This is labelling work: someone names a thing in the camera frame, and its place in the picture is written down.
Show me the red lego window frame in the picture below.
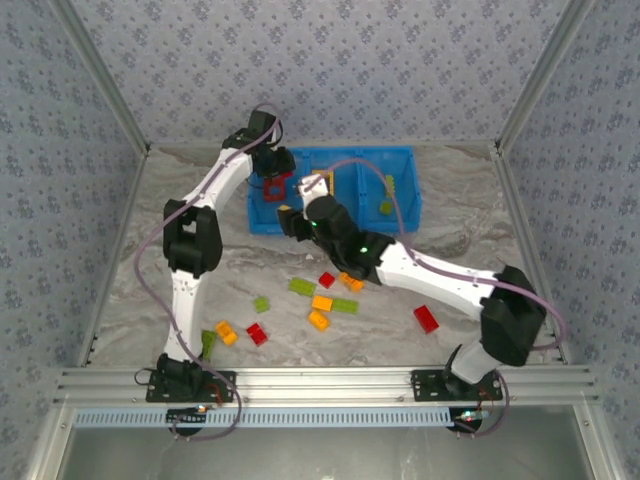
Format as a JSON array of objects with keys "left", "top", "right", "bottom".
[{"left": 262, "top": 171, "right": 295, "bottom": 203}]

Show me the blue three-compartment plastic bin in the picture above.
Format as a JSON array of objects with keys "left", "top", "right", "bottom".
[{"left": 246, "top": 145, "right": 424, "bottom": 236}]

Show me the small black controller board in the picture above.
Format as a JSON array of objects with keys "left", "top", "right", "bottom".
[
  {"left": 451, "top": 407, "right": 494, "bottom": 432},
  {"left": 166, "top": 406, "right": 209, "bottom": 427}
]

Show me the grey metal panel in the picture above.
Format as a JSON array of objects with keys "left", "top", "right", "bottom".
[{"left": 59, "top": 427, "right": 594, "bottom": 480}]

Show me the right arm white wrist camera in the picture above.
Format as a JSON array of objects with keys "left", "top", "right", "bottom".
[{"left": 296, "top": 174, "right": 332, "bottom": 201}]

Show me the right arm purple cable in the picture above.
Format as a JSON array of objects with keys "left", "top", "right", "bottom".
[{"left": 299, "top": 157, "right": 570, "bottom": 440}]

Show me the thin aluminium table edge rail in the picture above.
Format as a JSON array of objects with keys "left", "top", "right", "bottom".
[{"left": 148, "top": 140, "right": 497, "bottom": 149}]

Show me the long aluminium extrusion rail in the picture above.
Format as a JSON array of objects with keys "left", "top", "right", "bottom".
[{"left": 53, "top": 366, "right": 600, "bottom": 405}]

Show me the aluminium table side rail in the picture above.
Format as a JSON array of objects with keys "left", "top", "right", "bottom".
[
  {"left": 492, "top": 144, "right": 574, "bottom": 365},
  {"left": 74, "top": 147, "right": 151, "bottom": 369}
]

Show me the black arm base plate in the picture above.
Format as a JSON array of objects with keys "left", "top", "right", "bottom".
[
  {"left": 145, "top": 370, "right": 237, "bottom": 404},
  {"left": 409, "top": 369, "right": 504, "bottom": 403}
]

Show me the slotted white cable duct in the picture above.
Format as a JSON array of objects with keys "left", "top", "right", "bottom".
[{"left": 73, "top": 406, "right": 457, "bottom": 430}]

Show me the aluminium corner post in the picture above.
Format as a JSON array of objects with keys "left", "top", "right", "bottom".
[
  {"left": 49, "top": 0, "right": 152, "bottom": 154},
  {"left": 494, "top": 0, "right": 599, "bottom": 151}
]

